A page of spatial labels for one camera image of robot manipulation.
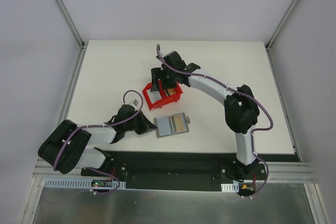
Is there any red plastic bin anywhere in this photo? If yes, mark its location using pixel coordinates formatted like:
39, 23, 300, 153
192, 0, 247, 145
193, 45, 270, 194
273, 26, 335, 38
142, 81, 183, 110

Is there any gold credit card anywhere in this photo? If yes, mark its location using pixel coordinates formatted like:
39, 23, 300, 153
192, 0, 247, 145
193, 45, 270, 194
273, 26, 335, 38
173, 114, 186, 133
164, 89, 176, 97

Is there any grey leather card holder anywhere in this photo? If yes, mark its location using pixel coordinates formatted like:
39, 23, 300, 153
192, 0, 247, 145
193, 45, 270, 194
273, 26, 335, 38
154, 113, 190, 138

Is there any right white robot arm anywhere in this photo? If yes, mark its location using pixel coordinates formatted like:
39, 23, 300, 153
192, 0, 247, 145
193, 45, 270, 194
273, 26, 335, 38
151, 51, 260, 179

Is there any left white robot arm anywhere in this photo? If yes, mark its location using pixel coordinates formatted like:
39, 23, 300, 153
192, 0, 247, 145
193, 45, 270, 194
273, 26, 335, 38
38, 104, 157, 176

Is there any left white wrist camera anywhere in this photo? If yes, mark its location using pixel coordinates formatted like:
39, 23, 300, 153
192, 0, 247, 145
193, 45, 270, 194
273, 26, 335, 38
131, 99, 139, 106

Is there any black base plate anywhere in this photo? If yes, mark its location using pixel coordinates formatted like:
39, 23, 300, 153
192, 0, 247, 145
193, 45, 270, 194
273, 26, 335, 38
81, 150, 274, 190

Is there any left white cable duct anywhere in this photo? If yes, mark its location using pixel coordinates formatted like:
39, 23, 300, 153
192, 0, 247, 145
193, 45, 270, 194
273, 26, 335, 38
44, 178, 126, 190

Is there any white cable duct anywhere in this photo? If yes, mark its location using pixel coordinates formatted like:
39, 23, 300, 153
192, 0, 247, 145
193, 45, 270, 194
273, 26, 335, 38
44, 178, 126, 190
220, 182, 239, 193

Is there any right white cable duct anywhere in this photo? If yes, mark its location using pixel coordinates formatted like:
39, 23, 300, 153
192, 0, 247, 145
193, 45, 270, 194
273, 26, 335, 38
220, 182, 239, 193

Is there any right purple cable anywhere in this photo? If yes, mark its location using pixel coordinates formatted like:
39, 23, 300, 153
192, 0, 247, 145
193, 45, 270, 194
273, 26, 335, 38
156, 44, 273, 200

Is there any left aluminium frame post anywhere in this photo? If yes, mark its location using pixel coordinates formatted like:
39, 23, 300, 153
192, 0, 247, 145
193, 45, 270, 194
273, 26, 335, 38
54, 0, 86, 49

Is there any aluminium frame post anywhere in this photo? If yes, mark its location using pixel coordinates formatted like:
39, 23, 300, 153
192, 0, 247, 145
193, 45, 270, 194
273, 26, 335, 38
54, 0, 86, 49
265, 0, 301, 51

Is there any aluminium front rail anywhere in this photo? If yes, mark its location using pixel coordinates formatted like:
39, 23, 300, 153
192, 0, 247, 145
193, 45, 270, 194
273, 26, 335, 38
33, 158, 317, 184

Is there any right aluminium frame post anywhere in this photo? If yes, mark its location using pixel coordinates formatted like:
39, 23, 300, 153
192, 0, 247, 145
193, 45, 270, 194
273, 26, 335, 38
265, 0, 301, 51

